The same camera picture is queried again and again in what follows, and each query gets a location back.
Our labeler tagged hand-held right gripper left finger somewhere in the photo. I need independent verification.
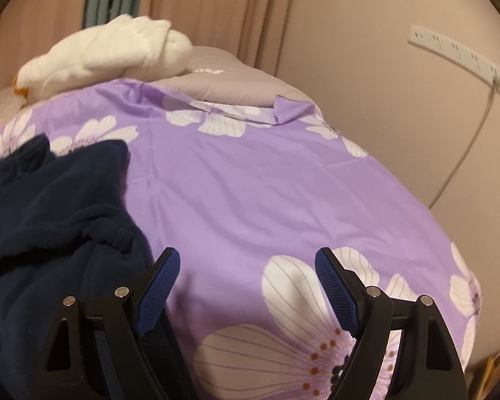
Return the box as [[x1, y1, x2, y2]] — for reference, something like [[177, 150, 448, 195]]
[[35, 247, 182, 400]]

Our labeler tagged yellow-brown object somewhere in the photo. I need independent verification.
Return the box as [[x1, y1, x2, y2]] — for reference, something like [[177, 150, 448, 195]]
[[467, 350, 500, 400]]

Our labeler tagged grey pillow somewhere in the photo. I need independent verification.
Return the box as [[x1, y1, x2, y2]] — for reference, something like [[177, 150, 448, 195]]
[[152, 46, 317, 111]]

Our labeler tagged white plush toy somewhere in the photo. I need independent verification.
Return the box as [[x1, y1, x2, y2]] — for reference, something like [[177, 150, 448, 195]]
[[12, 14, 193, 103]]

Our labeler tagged pink curtain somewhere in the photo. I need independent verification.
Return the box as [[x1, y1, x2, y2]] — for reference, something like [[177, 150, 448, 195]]
[[0, 0, 296, 109]]

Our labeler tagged navy fleece garment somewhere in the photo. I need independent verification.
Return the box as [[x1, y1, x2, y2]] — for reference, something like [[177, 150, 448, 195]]
[[0, 135, 196, 400]]

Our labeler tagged beige cushion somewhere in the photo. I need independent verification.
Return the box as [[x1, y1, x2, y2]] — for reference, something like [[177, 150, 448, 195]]
[[0, 89, 28, 128]]

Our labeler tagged white wall power strip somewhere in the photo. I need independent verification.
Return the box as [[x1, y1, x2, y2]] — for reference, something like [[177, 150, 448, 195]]
[[407, 25, 500, 96]]

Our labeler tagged white power cable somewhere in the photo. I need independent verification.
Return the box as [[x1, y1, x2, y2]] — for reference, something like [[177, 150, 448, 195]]
[[427, 85, 498, 211]]

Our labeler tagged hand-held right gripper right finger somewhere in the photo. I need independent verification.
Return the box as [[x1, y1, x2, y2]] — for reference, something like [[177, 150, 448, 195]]
[[314, 247, 471, 400]]

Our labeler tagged purple floral duvet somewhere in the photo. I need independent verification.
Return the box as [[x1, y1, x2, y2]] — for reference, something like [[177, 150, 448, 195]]
[[0, 77, 484, 400]]

